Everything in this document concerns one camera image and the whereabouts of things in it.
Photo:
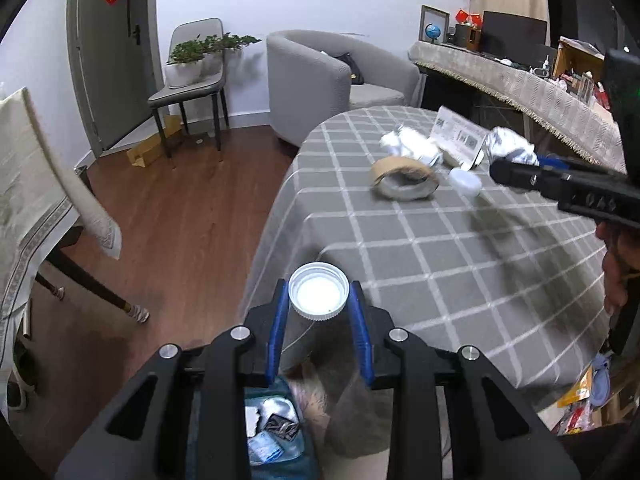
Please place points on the potted green plant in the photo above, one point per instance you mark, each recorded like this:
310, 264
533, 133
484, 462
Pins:
192, 60

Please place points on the black handbag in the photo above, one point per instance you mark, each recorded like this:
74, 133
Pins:
356, 76

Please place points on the dark teal trash bin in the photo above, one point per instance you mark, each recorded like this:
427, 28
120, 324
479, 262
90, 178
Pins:
245, 428

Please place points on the dark wooden table leg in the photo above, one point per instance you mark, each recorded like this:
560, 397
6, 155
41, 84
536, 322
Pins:
76, 273

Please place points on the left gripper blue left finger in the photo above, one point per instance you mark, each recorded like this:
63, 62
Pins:
279, 311

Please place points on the white tissue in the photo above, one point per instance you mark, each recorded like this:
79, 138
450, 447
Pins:
405, 141
504, 143

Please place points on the long side table beige cloth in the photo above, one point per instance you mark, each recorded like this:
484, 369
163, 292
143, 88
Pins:
573, 122

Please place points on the black snack packet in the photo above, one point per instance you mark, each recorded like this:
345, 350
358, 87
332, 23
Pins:
283, 428

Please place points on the grey dining chair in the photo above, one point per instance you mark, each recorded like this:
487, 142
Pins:
211, 87

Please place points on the white plastic lid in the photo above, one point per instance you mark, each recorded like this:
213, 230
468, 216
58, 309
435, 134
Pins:
318, 291
464, 182

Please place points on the grey checked tablecloth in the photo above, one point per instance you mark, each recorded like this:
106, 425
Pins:
508, 273

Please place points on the cardboard box on floor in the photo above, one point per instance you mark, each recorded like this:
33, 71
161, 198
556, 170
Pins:
149, 150

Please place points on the small blue globe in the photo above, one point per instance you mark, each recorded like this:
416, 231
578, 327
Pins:
432, 32

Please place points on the beige tablecloth on dining table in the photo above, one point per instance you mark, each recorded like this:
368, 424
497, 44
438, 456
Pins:
41, 198

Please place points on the small red flags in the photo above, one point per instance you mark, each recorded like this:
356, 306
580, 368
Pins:
464, 17

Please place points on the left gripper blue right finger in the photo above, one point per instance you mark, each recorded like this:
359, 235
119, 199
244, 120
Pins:
361, 338

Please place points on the dark grey door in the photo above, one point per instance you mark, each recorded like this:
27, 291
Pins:
112, 67

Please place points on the white box with qr label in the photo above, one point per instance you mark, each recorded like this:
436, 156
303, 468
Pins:
458, 138

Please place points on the brown tape roll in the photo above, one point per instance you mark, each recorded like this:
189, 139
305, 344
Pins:
403, 179

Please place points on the black monitor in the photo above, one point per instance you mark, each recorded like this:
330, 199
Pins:
520, 39

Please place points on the picture frame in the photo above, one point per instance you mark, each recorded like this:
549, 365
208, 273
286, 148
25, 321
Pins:
436, 16

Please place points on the person's right hand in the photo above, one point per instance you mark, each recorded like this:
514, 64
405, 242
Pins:
621, 258

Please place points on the wooden shelf organizer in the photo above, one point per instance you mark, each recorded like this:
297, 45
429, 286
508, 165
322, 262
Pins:
577, 57

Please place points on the grey armchair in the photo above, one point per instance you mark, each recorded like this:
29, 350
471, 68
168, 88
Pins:
307, 85

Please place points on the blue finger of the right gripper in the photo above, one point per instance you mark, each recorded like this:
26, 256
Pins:
544, 180
564, 163

